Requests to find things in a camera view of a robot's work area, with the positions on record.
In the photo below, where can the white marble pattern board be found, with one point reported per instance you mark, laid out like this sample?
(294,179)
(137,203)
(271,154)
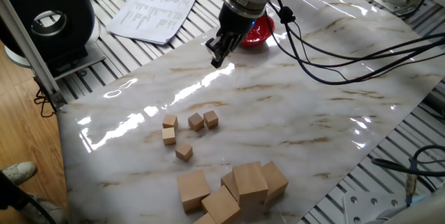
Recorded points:
(278,130)

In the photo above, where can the aluminium frame profile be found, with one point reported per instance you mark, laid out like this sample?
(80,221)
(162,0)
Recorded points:
(26,46)

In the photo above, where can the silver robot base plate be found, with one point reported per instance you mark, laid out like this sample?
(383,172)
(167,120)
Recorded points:
(361,210)

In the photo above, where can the grey sneaker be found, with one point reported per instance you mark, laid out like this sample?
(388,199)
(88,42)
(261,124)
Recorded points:
(45,211)

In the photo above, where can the white printed paper stack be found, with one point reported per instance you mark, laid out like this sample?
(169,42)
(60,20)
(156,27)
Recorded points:
(153,12)

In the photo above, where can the large wooden cube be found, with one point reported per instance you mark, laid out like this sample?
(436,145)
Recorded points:
(229,184)
(220,205)
(193,190)
(205,219)
(276,180)
(250,182)

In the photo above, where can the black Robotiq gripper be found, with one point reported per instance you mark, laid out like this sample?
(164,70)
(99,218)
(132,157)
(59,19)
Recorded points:
(236,25)

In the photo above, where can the small wooden cube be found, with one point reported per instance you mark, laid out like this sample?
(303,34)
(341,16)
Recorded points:
(184,151)
(210,119)
(168,136)
(170,121)
(195,121)

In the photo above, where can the red bowl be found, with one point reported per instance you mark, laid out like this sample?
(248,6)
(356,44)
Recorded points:
(259,34)

